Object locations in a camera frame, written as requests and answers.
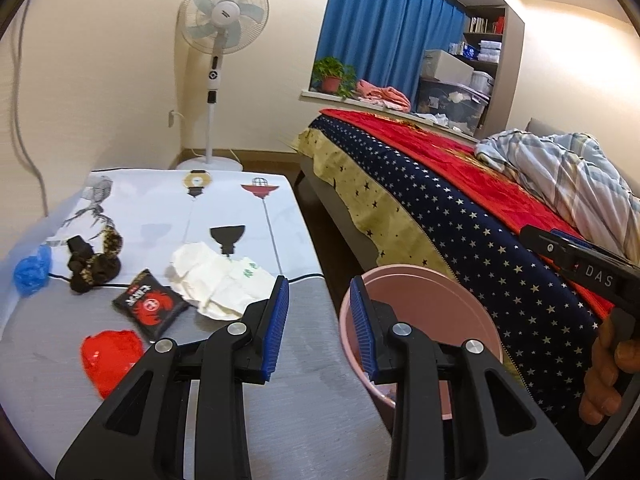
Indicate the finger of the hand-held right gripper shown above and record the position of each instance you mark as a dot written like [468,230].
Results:
[580,242]
[547,247]

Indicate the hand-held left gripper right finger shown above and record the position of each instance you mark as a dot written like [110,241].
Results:
[361,330]

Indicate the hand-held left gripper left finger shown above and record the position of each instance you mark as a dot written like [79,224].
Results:
[277,330]

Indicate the pink plastic bin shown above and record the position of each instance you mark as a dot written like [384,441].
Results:
[435,300]

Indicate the white tissue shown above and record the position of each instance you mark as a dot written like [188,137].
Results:
[195,270]

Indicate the black snack packet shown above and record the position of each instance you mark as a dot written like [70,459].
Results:
[150,305]

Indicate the red plastic bag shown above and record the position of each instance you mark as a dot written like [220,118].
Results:
[110,360]

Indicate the black scrunchie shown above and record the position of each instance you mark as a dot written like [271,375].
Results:
[102,270]

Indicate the leopard print hair band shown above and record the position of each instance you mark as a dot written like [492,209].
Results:
[112,240]

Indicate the blue plastic bag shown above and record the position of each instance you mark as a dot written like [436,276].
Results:
[31,270]

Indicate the person's right hand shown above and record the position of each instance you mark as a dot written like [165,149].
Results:
[602,375]

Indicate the striped grey quilt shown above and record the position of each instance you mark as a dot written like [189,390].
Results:
[565,170]

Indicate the bed with starry blanket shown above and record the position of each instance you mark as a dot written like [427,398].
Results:
[450,240]

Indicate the red blanket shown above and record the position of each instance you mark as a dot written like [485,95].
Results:
[450,155]

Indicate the printed grey white tablecloth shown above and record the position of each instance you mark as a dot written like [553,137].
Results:
[160,210]

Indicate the small white lidded container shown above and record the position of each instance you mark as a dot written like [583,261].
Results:
[481,82]

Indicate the white box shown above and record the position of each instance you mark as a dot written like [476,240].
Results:
[445,65]

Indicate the wooden bookshelf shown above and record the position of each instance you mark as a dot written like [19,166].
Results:
[482,35]

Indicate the pink cloth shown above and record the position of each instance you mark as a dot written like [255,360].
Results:
[382,95]

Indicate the potted green plant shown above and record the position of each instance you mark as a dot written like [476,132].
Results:
[331,82]

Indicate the white standing fan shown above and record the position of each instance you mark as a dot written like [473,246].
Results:
[212,75]

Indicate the blue curtain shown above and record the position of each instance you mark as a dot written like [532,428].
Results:
[380,35]

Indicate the white wall plug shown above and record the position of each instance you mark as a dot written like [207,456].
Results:
[172,118]

